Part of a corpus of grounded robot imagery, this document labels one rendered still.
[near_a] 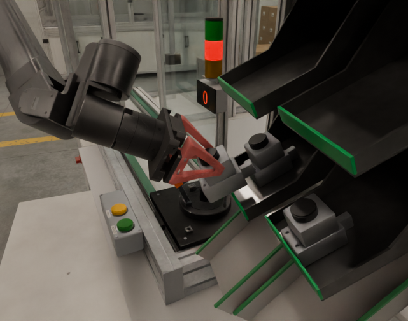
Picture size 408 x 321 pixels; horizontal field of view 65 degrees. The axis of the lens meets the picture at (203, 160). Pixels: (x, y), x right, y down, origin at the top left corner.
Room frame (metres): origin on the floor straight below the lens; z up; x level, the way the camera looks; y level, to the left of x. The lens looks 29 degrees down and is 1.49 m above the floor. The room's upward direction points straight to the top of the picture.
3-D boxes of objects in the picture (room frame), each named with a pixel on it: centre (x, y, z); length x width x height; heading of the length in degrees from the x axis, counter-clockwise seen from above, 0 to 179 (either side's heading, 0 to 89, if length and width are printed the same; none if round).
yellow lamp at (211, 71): (0.93, -0.03, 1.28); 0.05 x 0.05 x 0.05
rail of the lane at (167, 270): (0.89, 0.25, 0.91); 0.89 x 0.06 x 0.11; 26
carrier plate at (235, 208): (0.71, 0.00, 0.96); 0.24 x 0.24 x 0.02; 26
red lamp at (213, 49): (0.93, -0.03, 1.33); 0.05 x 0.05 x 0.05
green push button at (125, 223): (0.63, 0.20, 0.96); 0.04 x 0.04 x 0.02
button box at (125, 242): (0.69, 0.23, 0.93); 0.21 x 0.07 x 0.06; 26
